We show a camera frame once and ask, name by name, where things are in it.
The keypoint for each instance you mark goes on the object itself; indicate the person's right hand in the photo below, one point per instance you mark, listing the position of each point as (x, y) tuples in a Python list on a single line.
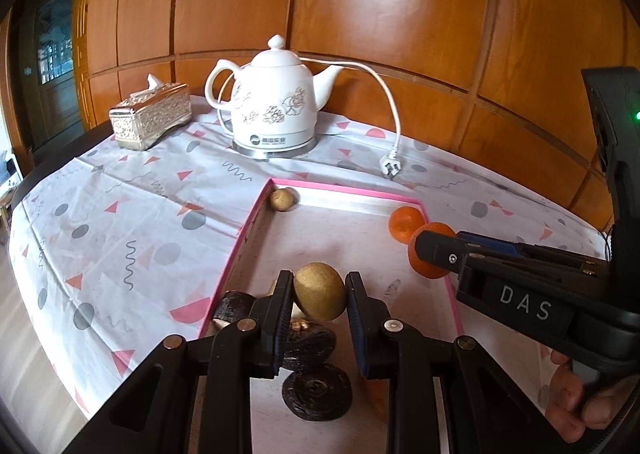
[(562, 399)]

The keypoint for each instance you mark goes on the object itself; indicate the silver ornate tissue box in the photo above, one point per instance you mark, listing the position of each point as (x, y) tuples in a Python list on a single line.
[(150, 119)]

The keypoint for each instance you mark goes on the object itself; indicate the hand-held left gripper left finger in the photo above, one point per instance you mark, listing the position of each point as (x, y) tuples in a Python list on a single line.
[(280, 329)]

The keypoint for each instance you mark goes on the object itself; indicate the white ceramic electric kettle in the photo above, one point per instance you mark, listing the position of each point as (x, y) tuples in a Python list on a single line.
[(272, 99)]

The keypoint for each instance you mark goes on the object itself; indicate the dark hairy round fruit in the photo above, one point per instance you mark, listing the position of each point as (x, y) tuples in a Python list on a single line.
[(317, 391)]

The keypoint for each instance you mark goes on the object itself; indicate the steel kettle base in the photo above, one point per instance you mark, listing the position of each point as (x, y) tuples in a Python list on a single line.
[(275, 153)]

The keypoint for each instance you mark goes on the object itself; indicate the white patterned tablecloth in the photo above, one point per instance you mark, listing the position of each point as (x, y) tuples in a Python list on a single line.
[(125, 214)]

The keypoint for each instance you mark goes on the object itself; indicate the white tissue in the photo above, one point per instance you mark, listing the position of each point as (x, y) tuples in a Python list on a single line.
[(155, 83)]

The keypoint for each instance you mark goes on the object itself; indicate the dark smooth round fruit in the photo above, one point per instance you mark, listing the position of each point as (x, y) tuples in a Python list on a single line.
[(312, 344)]

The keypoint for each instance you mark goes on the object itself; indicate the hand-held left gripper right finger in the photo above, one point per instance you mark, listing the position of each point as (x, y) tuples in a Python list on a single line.
[(356, 329)]

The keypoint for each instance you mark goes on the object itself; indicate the orange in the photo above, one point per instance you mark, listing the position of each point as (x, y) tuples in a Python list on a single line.
[(404, 223), (422, 268)]

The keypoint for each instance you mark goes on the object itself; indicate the pink-rimmed tray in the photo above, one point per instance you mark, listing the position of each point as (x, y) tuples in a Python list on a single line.
[(350, 244)]

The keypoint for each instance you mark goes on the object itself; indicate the dark cylinder with pale cut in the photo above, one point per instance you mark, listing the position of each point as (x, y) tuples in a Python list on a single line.
[(232, 306)]

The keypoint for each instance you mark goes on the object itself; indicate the dark wooden glass door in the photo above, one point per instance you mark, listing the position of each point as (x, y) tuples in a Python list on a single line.
[(55, 59)]

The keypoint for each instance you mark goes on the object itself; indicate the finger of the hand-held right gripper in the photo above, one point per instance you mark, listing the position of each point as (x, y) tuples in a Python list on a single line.
[(435, 246), (492, 243)]

